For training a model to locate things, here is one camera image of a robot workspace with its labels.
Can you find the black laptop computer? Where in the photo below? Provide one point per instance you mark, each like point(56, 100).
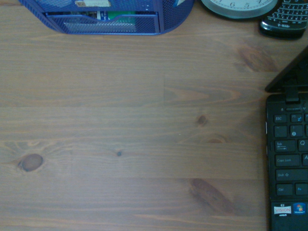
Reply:
point(287, 166)

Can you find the blue mesh desk organizer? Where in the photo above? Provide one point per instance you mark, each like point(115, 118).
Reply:
point(154, 24)

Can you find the green and blue card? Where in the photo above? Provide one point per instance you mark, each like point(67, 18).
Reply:
point(118, 15)

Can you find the round white analog clock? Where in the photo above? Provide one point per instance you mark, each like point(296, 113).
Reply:
point(240, 9)

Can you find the black keypad mobile phone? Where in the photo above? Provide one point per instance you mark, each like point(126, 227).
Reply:
point(284, 21)

